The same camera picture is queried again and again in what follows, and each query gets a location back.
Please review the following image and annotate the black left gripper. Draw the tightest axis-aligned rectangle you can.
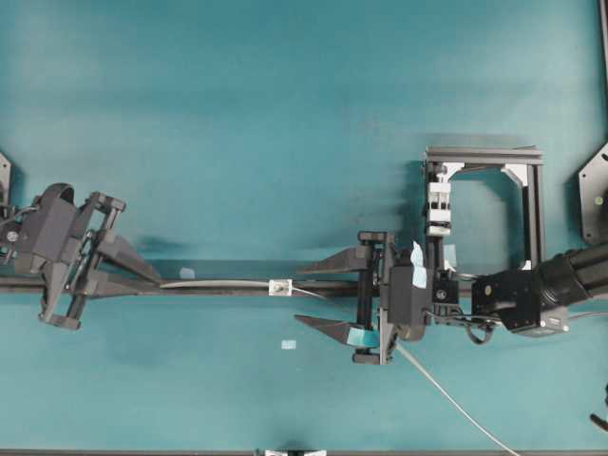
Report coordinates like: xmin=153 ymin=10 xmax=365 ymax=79
xmin=16 ymin=182 xmax=162 ymax=329

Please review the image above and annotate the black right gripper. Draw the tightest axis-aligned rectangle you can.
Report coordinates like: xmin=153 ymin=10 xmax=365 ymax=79
xmin=294 ymin=231 xmax=461 ymax=365

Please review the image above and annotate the thin white wire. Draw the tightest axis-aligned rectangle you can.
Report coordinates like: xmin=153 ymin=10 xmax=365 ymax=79
xmin=159 ymin=278 xmax=512 ymax=456

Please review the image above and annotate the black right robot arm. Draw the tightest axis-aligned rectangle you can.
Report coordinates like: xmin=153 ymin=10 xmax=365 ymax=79
xmin=298 ymin=232 xmax=607 ymax=365

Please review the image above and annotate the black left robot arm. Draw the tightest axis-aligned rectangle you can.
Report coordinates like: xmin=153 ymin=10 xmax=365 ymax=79
xmin=1 ymin=183 xmax=162 ymax=331

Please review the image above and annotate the silver metal fitting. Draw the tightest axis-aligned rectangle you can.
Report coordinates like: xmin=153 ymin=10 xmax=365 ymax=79
xmin=268 ymin=279 xmax=293 ymax=296

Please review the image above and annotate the small white tape patch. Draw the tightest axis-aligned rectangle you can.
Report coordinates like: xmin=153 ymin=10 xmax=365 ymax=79
xmin=281 ymin=340 xmax=296 ymax=351

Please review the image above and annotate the white clamp block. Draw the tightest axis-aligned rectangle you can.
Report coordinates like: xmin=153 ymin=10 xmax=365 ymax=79
xmin=426 ymin=161 xmax=451 ymax=237

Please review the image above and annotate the black clip at right edge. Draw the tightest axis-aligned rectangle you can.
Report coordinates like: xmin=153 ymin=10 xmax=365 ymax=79
xmin=588 ymin=382 xmax=608 ymax=431

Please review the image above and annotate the clear tape patch on rail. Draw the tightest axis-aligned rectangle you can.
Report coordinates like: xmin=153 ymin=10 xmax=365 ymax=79
xmin=180 ymin=267 xmax=196 ymax=280

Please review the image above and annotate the long black aluminium rail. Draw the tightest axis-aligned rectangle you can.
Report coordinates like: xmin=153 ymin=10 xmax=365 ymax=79
xmin=0 ymin=258 xmax=608 ymax=299

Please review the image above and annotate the black aluminium square frame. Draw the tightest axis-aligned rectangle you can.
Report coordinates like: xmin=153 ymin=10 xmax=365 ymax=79
xmin=424 ymin=145 xmax=546 ymax=274

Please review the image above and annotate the white bracket at bottom edge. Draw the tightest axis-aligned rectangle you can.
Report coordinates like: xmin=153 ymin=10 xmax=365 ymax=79
xmin=258 ymin=448 xmax=328 ymax=456

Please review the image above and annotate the black bottom edge rail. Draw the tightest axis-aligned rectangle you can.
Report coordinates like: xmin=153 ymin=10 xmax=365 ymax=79
xmin=1 ymin=448 xmax=607 ymax=456

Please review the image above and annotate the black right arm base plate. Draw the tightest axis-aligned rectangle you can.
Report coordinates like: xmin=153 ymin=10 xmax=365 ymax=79
xmin=579 ymin=144 xmax=607 ymax=245

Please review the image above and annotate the black right edge post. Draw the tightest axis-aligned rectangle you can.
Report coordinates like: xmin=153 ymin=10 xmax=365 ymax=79
xmin=597 ymin=0 xmax=608 ymax=86

